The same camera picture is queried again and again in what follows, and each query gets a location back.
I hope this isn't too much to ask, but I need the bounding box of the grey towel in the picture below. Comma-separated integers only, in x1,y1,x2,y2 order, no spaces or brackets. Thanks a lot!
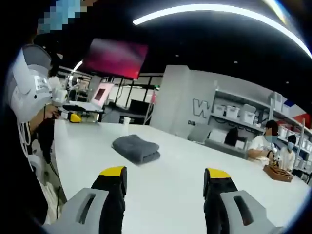
111,134,161,165

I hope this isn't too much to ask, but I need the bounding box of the person's left hand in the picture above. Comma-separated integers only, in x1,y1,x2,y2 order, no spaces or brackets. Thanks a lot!
44,103,60,120

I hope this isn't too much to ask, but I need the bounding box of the pink-framed screen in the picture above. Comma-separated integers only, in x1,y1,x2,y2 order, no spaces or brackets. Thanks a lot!
90,82,115,108

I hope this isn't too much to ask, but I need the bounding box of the wooden box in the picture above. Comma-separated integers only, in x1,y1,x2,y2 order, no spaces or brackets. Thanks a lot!
262,164,293,183

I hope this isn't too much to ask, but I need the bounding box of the white chest-worn device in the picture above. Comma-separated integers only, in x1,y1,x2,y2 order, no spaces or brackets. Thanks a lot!
6,44,54,122

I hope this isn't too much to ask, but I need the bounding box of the person's dark clothing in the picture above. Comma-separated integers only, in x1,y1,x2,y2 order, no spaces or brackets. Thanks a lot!
0,102,56,226

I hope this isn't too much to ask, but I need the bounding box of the hanging monitor with red screen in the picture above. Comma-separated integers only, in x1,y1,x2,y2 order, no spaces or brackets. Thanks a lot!
79,38,150,80

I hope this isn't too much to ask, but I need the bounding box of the black bag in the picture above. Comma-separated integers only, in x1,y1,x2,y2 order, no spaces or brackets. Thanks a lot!
224,127,247,147

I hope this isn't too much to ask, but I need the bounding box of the row of white storage boxes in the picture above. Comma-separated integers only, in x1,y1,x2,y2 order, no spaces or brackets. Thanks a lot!
212,91,312,153

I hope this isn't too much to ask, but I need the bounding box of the grey metal shelf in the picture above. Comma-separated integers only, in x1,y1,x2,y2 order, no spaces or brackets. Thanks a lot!
210,88,312,182

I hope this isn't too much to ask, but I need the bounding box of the curved ceiling light strip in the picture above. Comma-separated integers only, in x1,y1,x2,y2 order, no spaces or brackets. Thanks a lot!
132,3,312,59

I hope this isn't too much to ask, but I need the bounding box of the white device cable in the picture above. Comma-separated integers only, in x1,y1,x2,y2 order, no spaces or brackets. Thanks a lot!
19,121,35,173

